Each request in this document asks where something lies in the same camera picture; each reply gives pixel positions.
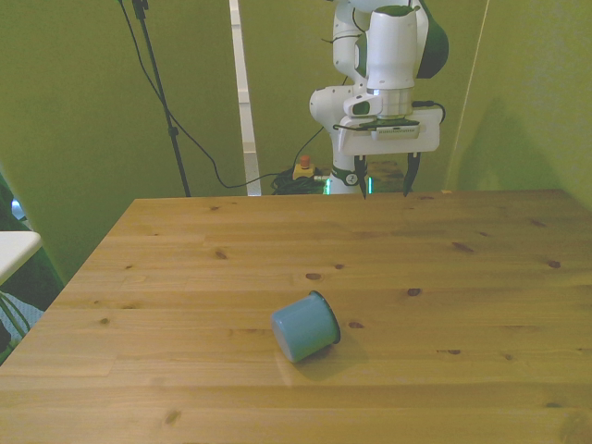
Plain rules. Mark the yellow emergency stop button box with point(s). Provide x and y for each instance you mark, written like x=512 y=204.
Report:
x=305 y=171

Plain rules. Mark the white board edge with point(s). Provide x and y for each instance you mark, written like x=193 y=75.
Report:
x=16 y=252

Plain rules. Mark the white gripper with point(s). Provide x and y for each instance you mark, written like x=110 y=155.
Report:
x=427 y=136

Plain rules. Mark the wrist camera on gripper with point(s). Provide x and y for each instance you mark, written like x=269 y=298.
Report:
x=395 y=131

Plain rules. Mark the white door frame strip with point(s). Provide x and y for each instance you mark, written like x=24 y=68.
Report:
x=244 y=92

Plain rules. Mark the light blue enamel mug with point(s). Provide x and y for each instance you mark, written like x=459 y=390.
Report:
x=303 y=328

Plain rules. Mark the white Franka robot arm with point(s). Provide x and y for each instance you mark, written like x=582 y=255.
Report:
x=393 y=46

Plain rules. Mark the black tripod stand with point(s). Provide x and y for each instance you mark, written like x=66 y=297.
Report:
x=159 y=92

